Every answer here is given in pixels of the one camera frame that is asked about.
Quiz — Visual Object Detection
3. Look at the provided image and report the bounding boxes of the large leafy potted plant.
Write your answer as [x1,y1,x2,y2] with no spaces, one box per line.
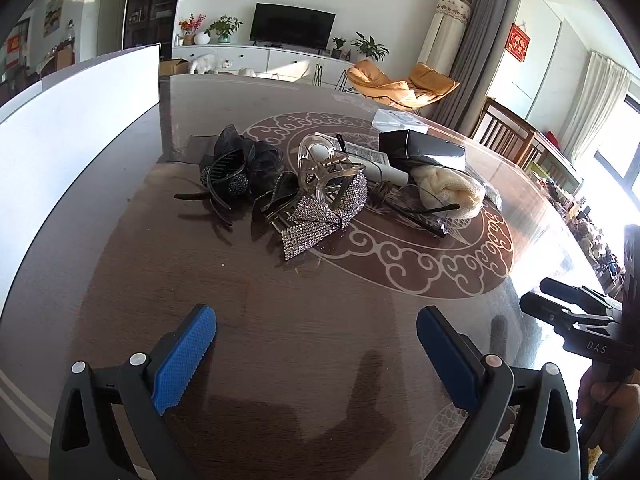
[350,31,390,61]

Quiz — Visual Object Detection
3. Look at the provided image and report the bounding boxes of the white television cabinet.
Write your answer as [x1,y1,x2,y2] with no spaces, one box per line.
[171,42,353,86]

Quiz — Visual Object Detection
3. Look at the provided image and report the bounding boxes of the white sheer curtain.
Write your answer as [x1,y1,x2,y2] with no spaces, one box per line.
[570,50,631,161]

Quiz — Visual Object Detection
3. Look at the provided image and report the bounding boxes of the dark satin bow claw clip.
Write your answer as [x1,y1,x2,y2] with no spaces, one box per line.
[251,172,301,227]

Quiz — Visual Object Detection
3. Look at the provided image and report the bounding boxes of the red wall hanging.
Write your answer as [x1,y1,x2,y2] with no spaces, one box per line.
[507,22,531,63]

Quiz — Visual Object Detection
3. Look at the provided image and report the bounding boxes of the beige knitted cloth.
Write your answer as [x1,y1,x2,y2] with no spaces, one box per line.
[411,165,486,220]

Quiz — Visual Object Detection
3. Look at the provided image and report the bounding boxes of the clear plastic box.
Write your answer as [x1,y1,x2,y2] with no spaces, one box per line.
[372,108,430,135]

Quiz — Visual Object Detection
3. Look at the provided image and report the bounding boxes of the clutter of small goods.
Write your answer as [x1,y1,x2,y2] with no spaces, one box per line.
[530,160,627,281]

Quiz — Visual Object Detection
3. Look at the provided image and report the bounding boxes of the black glasses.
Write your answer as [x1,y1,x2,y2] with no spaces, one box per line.
[395,185,461,239]

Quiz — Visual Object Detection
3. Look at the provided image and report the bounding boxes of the white bottle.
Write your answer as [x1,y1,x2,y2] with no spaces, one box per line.
[342,140,410,184]

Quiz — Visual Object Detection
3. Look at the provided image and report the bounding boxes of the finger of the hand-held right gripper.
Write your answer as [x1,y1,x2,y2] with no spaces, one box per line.
[540,277,624,317]
[519,292,617,344]

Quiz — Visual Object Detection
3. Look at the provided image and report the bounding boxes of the green plant in teal pot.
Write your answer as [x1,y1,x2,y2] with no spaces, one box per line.
[205,15,244,44]

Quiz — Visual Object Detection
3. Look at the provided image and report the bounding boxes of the orange lounge chair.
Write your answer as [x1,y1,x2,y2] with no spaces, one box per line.
[346,58,461,109]

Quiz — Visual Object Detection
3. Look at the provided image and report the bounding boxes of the wire-leg side table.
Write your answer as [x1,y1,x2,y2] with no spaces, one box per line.
[314,62,351,92]

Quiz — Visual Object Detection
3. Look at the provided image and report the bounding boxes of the wooden slatted chair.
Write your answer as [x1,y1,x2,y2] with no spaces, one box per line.
[470,97,551,171]

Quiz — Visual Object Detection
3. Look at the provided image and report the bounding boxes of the framed wall picture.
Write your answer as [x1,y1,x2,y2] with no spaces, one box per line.
[42,0,66,37]

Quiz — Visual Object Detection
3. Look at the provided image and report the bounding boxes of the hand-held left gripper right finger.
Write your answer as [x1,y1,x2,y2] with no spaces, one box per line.
[416,305,583,480]

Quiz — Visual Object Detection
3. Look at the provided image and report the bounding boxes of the covered standing air conditioner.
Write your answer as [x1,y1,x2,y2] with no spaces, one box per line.
[417,0,472,78]

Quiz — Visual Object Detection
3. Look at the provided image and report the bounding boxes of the grey curtain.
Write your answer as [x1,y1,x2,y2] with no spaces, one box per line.
[435,0,513,131]

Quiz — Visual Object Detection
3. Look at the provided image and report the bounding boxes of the dark glass display cabinet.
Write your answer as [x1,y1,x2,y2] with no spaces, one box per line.
[122,0,187,52]

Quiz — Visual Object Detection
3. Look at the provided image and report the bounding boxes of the white cardboard box container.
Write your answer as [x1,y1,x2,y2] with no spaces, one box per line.
[0,42,162,317]

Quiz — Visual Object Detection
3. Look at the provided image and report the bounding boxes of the clear plastic claw clip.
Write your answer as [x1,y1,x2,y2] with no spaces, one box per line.
[297,132,368,206]

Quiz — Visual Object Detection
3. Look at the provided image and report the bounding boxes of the white standing cat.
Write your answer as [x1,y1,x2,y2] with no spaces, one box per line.
[189,54,235,75]

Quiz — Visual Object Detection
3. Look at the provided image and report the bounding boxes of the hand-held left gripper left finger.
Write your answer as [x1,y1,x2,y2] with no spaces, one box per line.
[48,304,218,480]

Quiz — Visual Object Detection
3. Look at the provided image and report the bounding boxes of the person's right hand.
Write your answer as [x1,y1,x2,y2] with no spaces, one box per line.
[577,376,640,456]

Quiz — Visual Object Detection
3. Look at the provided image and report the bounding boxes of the black flat television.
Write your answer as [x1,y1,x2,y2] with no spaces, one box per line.
[249,3,337,51]

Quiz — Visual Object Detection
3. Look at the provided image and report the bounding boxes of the rhinestone bow hair clip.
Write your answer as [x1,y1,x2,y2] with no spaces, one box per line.
[281,172,368,261]

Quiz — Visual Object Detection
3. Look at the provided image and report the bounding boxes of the black toothed headband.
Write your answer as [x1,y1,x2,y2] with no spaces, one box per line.
[174,152,249,227]

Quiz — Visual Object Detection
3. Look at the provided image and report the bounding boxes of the red flower bouquet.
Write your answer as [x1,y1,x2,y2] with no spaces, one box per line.
[178,14,207,46]

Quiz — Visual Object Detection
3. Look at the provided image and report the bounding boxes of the black organza flower hair clip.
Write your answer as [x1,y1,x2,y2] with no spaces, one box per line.
[200,124,287,206]

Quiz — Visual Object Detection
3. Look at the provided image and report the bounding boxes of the black carton box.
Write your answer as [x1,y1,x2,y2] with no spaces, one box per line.
[378,129,467,173]

